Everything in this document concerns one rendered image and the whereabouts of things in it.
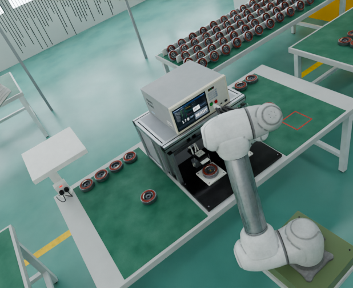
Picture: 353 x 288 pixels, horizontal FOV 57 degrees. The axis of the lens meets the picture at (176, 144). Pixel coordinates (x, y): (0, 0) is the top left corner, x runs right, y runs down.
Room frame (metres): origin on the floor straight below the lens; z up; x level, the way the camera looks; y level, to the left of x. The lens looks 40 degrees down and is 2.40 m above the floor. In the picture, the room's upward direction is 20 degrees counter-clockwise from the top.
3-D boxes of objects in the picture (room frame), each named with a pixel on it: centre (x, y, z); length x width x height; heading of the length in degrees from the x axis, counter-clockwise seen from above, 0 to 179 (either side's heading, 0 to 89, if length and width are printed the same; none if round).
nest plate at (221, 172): (1.53, -0.15, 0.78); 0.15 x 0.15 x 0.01; 21
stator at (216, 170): (1.53, -0.15, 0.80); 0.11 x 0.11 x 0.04
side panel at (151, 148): (1.83, 0.18, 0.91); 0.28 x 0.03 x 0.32; 21
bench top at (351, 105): (1.80, -0.18, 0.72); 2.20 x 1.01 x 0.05; 111
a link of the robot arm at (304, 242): (0.74, -0.39, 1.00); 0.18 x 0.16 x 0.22; 83
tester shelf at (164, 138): (1.87, -0.15, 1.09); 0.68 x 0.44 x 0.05; 111
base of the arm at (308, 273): (0.75, -0.42, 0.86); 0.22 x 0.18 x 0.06; 113
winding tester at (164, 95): (1.88, -0.16, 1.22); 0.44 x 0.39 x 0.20; 111
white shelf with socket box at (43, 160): (1.79, 0.79, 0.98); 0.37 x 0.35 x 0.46; 111
